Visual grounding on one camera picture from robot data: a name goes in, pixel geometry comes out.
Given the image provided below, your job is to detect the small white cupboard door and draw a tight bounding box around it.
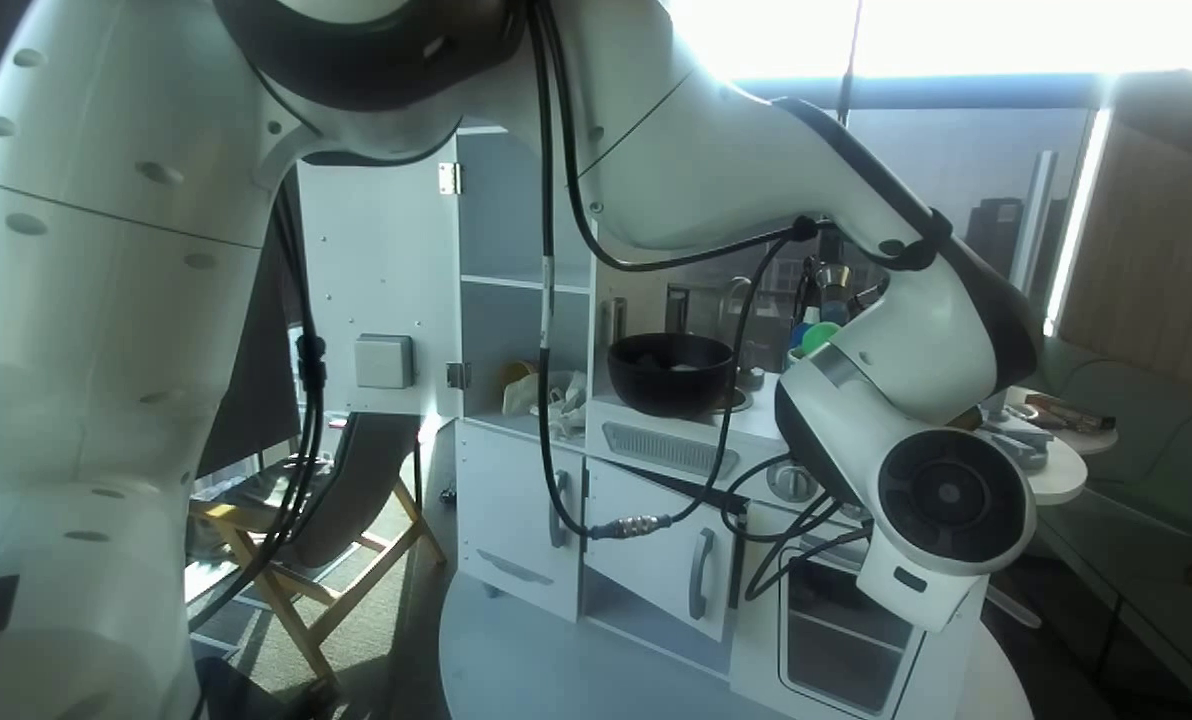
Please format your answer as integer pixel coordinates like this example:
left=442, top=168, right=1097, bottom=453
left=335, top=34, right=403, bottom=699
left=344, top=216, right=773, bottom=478
left=582, top=462, right=747, bottom=645

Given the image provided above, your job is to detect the black monitor screen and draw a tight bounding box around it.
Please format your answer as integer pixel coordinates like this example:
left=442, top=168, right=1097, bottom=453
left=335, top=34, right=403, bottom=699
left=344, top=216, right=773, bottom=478
left=193, top=234, right=308, bottom=474

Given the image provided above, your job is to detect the tall white cupboard door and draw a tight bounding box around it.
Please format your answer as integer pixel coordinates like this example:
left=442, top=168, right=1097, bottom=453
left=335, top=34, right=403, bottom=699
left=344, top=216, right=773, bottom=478
left=292, top=156, right=466, bottom=421

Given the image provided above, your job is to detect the round grey stove knob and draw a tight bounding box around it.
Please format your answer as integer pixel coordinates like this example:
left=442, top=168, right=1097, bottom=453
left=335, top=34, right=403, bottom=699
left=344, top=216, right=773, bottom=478
left=766, top=454, right=823, bottom=508

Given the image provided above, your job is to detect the small round side table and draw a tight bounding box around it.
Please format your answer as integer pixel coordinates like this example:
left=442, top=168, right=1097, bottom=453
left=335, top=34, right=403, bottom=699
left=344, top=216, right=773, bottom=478
left=967, top=382, right=1125, bottom=513

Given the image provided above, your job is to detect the wooden folding chair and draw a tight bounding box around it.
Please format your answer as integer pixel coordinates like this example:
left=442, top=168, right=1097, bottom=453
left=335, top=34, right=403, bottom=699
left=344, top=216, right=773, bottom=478
left=201, top=410, right=447, bottom=684

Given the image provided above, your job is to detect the cream toy kitchenware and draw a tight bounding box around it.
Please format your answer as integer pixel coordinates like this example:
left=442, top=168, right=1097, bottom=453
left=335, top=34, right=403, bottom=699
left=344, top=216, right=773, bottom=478
left=501, top=363, right=589, bottom=430

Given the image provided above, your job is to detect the black base cable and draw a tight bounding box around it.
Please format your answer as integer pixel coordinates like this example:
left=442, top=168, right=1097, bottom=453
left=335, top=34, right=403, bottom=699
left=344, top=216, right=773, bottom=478
left=188, top=196, right=334, bottom=633

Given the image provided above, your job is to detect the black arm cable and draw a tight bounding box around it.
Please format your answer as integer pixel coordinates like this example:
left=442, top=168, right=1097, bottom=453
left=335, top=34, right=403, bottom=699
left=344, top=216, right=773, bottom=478
left=525, top=0, right=952, bottom=602

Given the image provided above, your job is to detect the white toy kitchen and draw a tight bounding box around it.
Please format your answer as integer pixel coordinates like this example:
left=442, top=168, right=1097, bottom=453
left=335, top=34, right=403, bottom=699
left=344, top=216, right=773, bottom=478
left=292, top=122, right=1027, bottom=720

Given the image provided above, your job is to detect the metal pole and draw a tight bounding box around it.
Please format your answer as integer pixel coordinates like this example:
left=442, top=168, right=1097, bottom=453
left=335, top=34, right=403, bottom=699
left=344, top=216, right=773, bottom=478
left=1014, top=146, right=1064, bottom=294

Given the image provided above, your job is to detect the small green bottle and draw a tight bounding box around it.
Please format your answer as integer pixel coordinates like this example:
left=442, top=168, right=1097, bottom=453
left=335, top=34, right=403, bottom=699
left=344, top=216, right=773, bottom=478
left=792, top=302, right=849, bottom=357

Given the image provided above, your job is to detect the black frying pan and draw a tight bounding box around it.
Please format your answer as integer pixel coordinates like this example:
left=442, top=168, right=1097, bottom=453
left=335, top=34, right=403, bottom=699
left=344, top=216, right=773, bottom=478
left=603, top=332, right=739, bottom=416

